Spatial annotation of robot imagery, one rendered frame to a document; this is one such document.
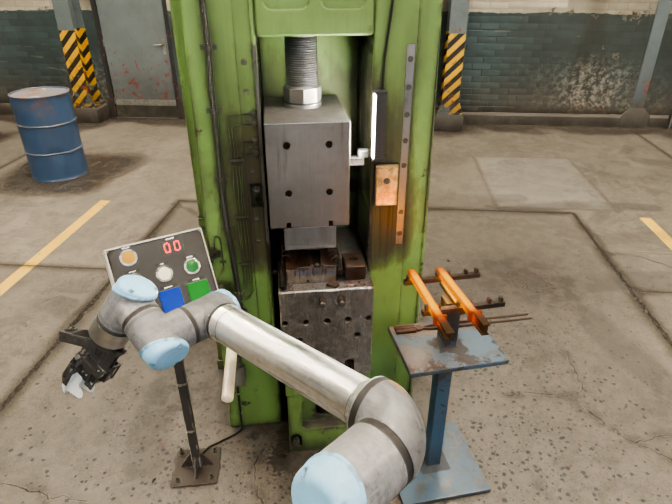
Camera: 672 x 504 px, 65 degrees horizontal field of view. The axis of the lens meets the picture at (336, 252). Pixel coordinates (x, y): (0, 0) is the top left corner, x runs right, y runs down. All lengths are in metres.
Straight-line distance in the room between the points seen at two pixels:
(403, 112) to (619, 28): 6.43
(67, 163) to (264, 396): 4.26
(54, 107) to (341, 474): 5.71
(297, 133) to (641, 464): 2.18
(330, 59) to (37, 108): 4.30
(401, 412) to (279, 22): 1.45
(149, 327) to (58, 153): 5.21
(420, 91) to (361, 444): 1.52
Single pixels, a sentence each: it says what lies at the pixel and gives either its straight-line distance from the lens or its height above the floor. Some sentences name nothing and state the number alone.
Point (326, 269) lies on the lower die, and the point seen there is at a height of 0.97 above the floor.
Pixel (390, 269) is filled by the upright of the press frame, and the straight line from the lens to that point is 2.32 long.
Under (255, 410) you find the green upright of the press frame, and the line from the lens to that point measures 2.76.
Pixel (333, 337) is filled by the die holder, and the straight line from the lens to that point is 2.23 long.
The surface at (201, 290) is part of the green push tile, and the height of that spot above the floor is 1.01.
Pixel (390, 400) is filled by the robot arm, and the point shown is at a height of 1.45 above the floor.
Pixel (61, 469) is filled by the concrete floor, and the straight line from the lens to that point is 2.92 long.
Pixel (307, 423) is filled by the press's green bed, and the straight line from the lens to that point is 2.61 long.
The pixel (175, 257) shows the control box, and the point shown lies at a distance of 1.97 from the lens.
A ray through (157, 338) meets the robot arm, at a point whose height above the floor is 1.37.
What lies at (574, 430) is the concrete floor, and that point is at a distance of 3.03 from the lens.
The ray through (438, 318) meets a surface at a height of 0.98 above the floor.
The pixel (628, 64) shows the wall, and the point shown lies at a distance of 8.46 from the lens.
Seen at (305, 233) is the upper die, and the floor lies 1.14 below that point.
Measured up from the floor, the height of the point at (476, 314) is 0.99.
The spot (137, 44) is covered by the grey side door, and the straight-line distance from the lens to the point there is 8.52.
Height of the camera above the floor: 2.05
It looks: 29 degrees down
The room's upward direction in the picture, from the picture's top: straight up
